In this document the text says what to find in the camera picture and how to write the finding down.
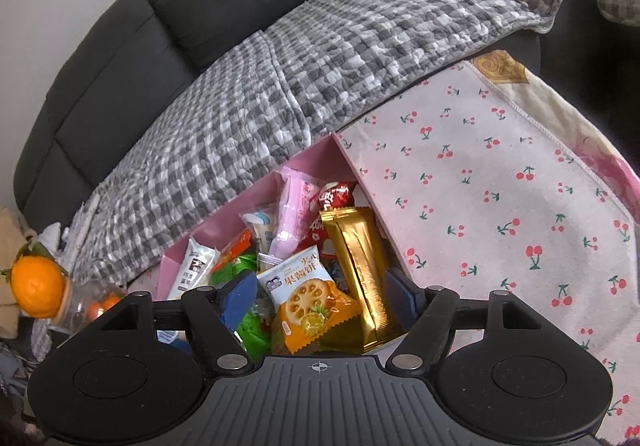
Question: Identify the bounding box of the cherry print cloth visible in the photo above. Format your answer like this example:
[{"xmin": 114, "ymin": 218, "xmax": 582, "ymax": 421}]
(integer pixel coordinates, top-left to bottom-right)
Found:
[{"xmin": 335, "ymin": 58, "xmax": 640, "ymax": 442}]

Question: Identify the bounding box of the dark grey sofa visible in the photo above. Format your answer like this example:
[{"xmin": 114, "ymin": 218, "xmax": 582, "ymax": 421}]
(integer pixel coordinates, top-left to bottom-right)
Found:
[{"xmin": 12, "ymin": 0, "xmax": 640, "ymax": 227}]

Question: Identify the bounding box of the green snack packet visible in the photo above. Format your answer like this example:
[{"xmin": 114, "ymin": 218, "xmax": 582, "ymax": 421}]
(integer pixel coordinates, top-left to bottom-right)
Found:
[{"xmin": 210, "ymin": 253, "xmax": 276, "ymax": 359}]

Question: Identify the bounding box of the large orange with leaves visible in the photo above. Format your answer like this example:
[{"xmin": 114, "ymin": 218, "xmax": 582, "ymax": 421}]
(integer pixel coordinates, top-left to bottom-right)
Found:
[{"xmin": 2, "ymin": 243, "xmax": 68, "ymax": 319}]

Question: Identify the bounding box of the cluster of small mandarins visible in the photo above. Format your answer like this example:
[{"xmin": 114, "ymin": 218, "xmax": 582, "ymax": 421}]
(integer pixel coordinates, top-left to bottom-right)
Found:
[{"xmin": 87, "ymin": 295, "xmax": 122, "ymax": 321}]

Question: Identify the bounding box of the cream printed cloth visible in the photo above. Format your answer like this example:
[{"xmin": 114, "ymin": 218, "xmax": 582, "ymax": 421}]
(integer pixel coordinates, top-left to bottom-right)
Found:
[{"xmin": 470, "ymin": 50, "xmax": 640, "ymax": 227}]

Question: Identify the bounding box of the red cartoon face snack packet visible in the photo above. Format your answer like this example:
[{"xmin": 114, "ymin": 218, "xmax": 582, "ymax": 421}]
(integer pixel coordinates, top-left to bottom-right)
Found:
[{"xmin": 310, "ymin": 181, "xmax": 358, "ymax": 259}]

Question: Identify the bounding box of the cork jar lid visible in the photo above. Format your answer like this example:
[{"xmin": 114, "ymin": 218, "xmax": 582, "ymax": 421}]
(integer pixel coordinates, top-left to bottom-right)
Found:
[{"xmin": 57, "ymin": 276, "xmax": 74, "ymax": 321}]

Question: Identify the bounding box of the silver snack packet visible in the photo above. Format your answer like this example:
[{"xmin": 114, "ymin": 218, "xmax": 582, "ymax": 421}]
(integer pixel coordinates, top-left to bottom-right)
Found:
[{"xmin": 166, "ymin": 238, "xmax": 221, "ymax": 301}]

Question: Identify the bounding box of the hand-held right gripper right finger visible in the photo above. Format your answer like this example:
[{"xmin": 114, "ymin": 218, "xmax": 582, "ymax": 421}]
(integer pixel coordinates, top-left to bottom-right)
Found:
[{"xmin": 384, "ymin": 268, "xmax": 546, "ymax": 372}]

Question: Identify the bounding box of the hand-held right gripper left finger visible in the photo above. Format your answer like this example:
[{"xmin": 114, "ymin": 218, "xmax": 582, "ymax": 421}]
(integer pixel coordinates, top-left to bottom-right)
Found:
[{"xmin": 92, "ymin": 270, "xmax": 258, "ymax": 372}]

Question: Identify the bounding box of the orange biscuit packet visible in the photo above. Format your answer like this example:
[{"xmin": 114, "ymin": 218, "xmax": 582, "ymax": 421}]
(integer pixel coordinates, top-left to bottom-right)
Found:
[{"xmin": 256, "ymin": 246, "xmax": 365, "ymax": 357}]

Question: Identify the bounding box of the gold biscuit packet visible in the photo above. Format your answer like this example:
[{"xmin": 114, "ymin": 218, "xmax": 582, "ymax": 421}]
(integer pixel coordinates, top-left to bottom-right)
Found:
[{"xmin": 320, "ymin": 207, "xmax": 403, "ymax": 353}]

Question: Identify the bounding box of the orange candy wrapper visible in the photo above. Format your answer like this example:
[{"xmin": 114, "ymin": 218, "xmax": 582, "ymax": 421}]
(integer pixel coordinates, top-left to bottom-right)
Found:
[{"xmin": 212, "ymin": 230, "xmax": 252, "ymax": 274}]

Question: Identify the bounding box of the pink cardboard box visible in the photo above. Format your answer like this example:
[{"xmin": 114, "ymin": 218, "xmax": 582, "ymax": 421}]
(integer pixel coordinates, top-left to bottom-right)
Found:
[{"xmin": 157, "ymin": 131, "xmax": 426, "ymax": 342}]

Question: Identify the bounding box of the pink snack packet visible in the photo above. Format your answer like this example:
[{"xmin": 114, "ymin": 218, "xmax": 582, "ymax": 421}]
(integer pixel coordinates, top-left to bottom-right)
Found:
[{"xmin": 270, "ymin": 167, "xmax": 321, "ymax": 261}]

